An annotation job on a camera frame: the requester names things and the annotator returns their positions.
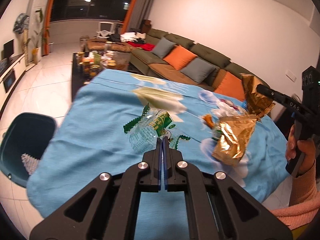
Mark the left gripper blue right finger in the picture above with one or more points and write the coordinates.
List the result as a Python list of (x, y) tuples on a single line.
[(170, 156)]

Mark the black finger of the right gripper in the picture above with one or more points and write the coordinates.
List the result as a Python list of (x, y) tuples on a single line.
[(280, 97)]

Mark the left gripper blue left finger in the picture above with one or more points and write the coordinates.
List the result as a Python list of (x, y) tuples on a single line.
[(156, 167)]

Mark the gold foil wrapper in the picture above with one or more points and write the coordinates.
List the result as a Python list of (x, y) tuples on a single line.
[(257, 103)]

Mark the green clear snack wrapper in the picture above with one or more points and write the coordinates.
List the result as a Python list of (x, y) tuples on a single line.
[(151, 125)]

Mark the gold foil snack bag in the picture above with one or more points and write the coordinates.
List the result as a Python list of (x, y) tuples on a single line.
[(235, 133)]

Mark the person's pink sleeve forearm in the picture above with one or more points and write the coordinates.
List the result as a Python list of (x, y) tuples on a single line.
[(304, 201)]

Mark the teal plastic trash bin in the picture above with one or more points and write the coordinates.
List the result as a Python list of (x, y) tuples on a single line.
[(30, 134)]

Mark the person's right hand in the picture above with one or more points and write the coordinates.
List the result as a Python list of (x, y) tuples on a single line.
[(306, 146)]

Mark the orange cushion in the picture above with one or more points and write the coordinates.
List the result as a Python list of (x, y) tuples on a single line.
[(231, 86), (179, 57)]

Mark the blue floral tablecloth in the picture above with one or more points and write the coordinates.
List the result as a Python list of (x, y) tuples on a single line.
[(91, 140)]

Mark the grey-blue cushion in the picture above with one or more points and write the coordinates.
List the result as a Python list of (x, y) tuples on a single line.
[(163, 48), (198, 70)]

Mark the brown sofa blanket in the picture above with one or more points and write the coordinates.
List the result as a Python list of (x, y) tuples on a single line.
[(170, 73)]

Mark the olive green sofa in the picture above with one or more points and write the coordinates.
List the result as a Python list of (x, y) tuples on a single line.
[(141, 57)]

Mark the glass jar gold lid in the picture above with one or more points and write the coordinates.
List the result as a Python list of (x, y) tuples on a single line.
[(94, 70)]

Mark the black coffee table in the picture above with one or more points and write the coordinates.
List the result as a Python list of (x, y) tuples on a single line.
[(78, 79)]

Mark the white office chair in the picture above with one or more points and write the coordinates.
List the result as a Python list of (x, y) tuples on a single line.
[(105, 29)]

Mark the orange grey curtain right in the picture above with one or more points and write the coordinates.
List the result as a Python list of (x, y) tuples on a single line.
[(138, 10)]

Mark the orange curtain left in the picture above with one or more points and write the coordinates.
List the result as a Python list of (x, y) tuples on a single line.
[(46, 28)]

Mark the tall green potted plant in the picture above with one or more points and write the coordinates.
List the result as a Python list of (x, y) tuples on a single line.
[(34, 41)]

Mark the white black TV cabinet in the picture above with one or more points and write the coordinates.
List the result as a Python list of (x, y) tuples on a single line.
[(10, 79)]

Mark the black monitor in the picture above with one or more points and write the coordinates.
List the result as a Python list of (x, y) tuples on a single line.
[(8, 49)]

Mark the white standing air conditioner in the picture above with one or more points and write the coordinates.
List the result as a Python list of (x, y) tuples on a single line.
[(35, 4)]

